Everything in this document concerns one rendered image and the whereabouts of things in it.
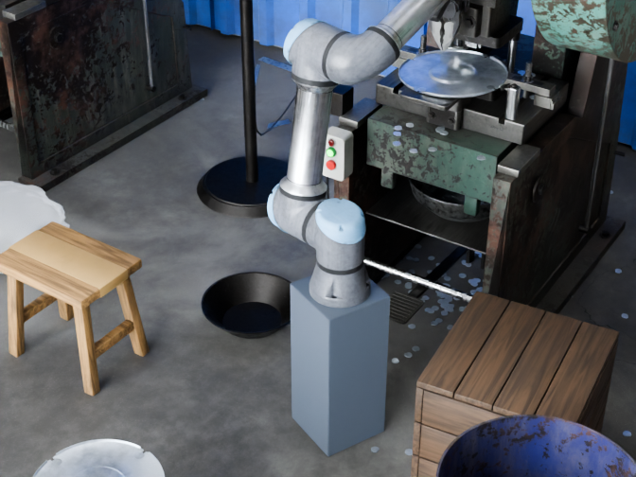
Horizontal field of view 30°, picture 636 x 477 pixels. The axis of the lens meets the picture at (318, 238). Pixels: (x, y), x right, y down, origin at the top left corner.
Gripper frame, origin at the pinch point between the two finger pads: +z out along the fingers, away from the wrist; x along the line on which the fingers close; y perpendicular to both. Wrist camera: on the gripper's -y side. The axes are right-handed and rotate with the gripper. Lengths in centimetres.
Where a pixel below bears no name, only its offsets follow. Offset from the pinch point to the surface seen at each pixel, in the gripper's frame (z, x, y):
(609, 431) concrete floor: 89, -64, -16
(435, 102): 11.2, -3.5, -8.8
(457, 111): 18.5, -4.5, 2.4
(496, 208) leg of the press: 36.1, -23.3, -9.9
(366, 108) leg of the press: 25.0, 22.9, 1.6
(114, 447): 55, 18, -116
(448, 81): 10.4, -1.5, 1.8
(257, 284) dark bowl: 85, 49, -17
